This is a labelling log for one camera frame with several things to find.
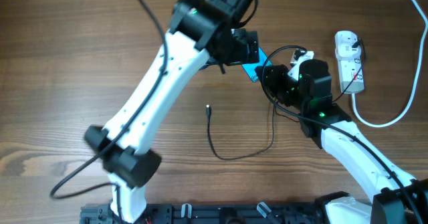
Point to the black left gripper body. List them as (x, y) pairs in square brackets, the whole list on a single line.
[(235, 51)]

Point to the white power strip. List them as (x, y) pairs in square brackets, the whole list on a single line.
[(348, 54)]

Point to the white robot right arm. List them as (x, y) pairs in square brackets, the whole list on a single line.
[(395, 195)]

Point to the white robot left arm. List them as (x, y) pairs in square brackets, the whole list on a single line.
[(201, 33)]

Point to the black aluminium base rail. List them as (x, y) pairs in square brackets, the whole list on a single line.
[(289, 213)]

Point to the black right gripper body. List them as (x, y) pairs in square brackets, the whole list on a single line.
[(285, 88)]

